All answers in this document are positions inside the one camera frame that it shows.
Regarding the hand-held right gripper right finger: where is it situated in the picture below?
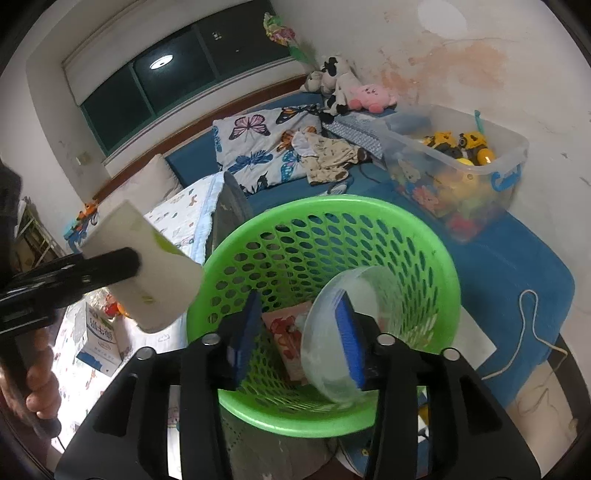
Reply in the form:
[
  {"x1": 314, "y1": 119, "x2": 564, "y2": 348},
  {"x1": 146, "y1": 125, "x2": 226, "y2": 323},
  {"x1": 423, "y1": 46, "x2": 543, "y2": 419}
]
[{"x1": 336, "y1": 288, "x2": 541, "y2": 480}]

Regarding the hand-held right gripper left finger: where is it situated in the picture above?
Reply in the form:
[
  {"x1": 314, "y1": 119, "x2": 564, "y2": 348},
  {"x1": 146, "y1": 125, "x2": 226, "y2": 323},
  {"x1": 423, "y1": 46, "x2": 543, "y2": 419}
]
[{"x1": 55, "y1": 290, "x2": 264, "y2": 480}]

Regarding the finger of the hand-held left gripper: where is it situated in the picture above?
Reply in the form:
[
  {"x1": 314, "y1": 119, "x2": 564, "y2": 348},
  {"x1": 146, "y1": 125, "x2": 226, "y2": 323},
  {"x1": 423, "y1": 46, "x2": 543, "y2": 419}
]
[{"x1": 14, "y1": 248, "x2": 141, "y2": 304}]

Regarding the clear plastic dome bowl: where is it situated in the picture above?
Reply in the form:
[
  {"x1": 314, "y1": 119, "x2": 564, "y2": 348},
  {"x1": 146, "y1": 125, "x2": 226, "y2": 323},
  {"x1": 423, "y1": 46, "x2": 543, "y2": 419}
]
[{"x1": 300, "y1": 265, "x2": 419, "y2": 409}]

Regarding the pink snack packet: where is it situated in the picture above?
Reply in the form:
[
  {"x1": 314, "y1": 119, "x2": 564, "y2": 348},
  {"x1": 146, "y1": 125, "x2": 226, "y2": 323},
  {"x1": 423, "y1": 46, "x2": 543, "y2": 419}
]
[{"x1": 262, "y1": 300, "x2": 315, "y2": 386}]

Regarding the white paper cup green leaf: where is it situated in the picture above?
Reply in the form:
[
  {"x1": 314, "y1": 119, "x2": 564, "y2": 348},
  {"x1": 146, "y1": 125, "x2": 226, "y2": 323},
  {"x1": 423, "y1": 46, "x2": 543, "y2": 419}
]
[{"x1": 81, "y1": 199, "x2": 205, "y2": 332}]

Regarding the green plastic basket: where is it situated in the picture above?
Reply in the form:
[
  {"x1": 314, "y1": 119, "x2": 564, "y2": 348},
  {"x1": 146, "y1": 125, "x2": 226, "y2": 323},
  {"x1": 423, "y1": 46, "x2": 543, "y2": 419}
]
[{"x1": 186, "y1": 195, "x2": 462, "y2": 439}]

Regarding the person's left hand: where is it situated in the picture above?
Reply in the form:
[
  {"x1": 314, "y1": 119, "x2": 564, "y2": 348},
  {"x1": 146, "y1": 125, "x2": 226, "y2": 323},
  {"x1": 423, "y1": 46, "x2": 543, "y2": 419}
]
[{"x1": 23, "y1": 330, "x2": 62, "y2": 420}]

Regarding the metal storage rack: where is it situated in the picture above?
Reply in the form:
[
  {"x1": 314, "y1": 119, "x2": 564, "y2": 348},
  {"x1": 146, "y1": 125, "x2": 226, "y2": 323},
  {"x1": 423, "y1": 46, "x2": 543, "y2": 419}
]
[{"x1": 14, "y1": 198, "x2": 70, "y2": 264}]

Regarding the blue white milk carton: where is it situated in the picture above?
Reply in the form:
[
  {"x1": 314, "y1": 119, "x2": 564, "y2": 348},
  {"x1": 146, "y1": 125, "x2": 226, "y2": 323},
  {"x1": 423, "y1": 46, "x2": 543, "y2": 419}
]
[{"x1": 76, "y1": 300, "x2": 132, "y2": 377}]

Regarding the beige pillow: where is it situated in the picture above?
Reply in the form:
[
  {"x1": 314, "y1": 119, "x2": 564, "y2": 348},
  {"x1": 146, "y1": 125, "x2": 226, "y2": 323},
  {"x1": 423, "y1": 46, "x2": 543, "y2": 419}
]
[{"x1": 99, "y1": 154, "x2": 183, "y2": 213}]

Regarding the white cartoon printed tablecloth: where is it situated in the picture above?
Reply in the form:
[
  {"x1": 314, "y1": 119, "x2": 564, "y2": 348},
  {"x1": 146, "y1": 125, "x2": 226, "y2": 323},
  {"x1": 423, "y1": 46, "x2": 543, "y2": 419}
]
[{"x1": 48, "y1": 173, "x2": 227, "y2": 480}]

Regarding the blue sofa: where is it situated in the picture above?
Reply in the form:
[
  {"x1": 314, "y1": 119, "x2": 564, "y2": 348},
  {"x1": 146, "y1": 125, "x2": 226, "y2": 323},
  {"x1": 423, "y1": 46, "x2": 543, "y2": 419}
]
[{"x1": 166, "y1": 92, "x2": 578, "y2": 370}]

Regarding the clear plastic storage box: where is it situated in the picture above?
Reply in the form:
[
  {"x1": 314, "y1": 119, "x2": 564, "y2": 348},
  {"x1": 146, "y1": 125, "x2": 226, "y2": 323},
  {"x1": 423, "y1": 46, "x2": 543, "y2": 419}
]
[{"x1": 376, "y1": 104, "x2": 529, "y2": 241}]

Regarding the beige printed garment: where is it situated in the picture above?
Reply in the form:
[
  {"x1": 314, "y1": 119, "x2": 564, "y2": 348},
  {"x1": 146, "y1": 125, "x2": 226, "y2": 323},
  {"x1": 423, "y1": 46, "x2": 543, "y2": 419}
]
[{"x1": 295, "y1": 131, "x2": 370, "y2": 185}]

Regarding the large butterfly print pillow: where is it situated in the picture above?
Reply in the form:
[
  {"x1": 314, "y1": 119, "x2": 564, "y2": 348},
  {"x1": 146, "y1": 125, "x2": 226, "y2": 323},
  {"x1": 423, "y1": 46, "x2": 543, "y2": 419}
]
[{"x1": 212, "y1": 104, "x2": 324, "y2": 197}]

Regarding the blue grey patterned cloth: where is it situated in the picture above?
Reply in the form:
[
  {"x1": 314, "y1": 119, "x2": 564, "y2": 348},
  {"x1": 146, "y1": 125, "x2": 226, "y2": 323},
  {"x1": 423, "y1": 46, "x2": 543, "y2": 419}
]
[{"x1": 323, "y1": 113, "x2": 398, "y2": 158}]

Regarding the dark glass window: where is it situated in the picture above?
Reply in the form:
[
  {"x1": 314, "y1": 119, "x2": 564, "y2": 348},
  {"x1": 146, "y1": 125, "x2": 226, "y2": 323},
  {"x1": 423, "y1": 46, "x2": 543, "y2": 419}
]
[{"x1": 81, "y1": 21, "x2": 305, "y2": 158}]

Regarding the white roller blind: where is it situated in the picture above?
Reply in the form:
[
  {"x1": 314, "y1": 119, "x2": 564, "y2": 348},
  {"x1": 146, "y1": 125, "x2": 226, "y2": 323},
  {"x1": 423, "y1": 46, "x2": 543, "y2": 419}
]
[{"x1": 62, "y1": 0, "x2": 278, "y2": 107}]

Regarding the yellow toy truck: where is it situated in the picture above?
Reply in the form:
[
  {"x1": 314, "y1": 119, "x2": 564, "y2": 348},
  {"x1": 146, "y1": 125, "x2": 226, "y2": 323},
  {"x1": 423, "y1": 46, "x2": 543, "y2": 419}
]
[{"x1": 455, "y1": 131, "x2": 497, "y2": 167}]

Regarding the pink round plush toy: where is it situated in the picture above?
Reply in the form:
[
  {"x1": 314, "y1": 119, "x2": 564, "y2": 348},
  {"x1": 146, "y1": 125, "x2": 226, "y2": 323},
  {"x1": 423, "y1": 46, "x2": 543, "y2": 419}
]
[{"x1": 347, "y1": 83, "x2": 399, "y2": 114}]

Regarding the black white cow plush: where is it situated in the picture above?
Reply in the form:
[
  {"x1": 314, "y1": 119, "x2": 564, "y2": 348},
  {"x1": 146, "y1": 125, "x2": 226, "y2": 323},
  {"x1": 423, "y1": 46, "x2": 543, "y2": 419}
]
[{"x1": 321, "y1": 54, "x2": 358, "y2": 116}]

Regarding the grey white plush toy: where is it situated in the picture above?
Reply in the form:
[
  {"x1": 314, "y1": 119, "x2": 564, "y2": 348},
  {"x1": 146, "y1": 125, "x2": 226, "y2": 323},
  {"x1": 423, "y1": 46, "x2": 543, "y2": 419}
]
[{"x1": 300, "y1": 69, "x2": 328, "y2": 93}]

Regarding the colourful flower decoration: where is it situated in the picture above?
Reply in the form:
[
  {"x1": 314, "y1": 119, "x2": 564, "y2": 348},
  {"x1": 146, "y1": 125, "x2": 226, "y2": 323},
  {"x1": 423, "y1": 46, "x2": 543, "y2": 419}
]
[{"x1": 263, "y1": 13, "x2": 315, "y2": 70}]

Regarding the white cord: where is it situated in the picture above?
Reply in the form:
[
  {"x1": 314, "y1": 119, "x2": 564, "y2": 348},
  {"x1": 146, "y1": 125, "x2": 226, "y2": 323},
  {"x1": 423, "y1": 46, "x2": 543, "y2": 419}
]
[{"x1": 480, "y1": 290, "x2": 568, "y2": 379}]

